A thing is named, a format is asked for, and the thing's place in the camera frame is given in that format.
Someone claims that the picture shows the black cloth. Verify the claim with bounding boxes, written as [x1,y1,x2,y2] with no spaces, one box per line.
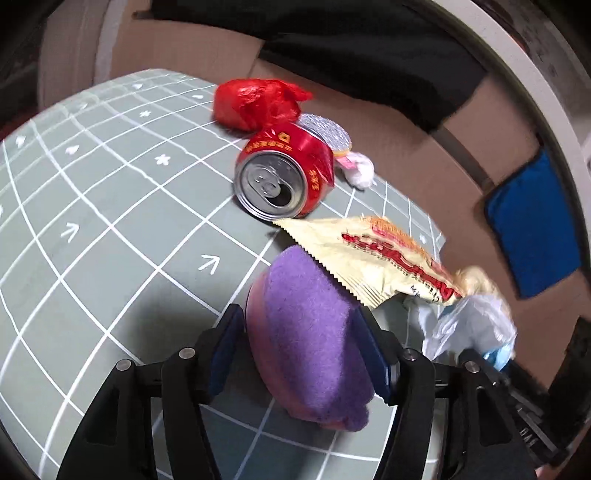
[150,0,487,133]

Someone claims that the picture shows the green grid tablecloth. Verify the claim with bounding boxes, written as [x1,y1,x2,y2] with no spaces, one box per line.
[1,70,445,479]

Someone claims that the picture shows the purple pink sponge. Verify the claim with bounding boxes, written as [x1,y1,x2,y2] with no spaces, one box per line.
[245,245,374,432]

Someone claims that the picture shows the blue towel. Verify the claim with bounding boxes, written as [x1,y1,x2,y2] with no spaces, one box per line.
[484,149,583,299]

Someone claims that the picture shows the red crushed soda can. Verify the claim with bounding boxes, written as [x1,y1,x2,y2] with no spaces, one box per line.
[233,122,335,222]

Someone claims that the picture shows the clear plastic lid container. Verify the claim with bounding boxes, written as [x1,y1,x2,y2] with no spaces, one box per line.
[297,113,352,157]

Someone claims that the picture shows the yellow snack wrapper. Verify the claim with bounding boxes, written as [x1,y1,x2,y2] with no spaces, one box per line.
[272,215,498,309]

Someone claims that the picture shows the red plastic bag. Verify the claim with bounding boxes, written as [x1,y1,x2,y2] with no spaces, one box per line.
[212,78,314,132]

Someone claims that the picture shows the white plastic bag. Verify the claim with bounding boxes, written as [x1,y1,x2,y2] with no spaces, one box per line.
[403,294,517,370]

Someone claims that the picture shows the white kitchen countertop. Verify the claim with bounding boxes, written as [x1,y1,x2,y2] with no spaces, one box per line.
[435,1,590,180]

